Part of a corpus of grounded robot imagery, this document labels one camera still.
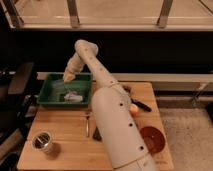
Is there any green plastic tray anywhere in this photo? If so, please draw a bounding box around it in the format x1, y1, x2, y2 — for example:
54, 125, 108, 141
37, 73, 93, 108

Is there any dark chair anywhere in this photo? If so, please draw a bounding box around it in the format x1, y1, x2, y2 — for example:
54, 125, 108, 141
0, 62, 38, 171

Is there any blue yellow sponge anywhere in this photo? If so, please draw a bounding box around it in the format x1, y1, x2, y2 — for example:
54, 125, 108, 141
63, 74, 75, 83

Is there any black rectangular block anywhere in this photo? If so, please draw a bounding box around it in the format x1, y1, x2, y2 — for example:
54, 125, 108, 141
93, 128, 102, 141

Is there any white crumpled residue in tray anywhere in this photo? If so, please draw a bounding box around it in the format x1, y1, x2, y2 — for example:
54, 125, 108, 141
64, 90, 83, 103

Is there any metal fork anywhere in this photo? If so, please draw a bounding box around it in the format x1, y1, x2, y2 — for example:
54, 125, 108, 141
85, 113, 90, 138

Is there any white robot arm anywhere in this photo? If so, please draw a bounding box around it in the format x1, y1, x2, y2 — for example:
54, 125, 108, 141
63, 40, 159, 171

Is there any red bowl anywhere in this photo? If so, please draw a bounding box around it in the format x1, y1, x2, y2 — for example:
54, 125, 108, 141
140, 126, 166, 154

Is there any orange fruit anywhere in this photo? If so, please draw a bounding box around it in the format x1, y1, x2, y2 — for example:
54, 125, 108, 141
130, 104, 139, 117

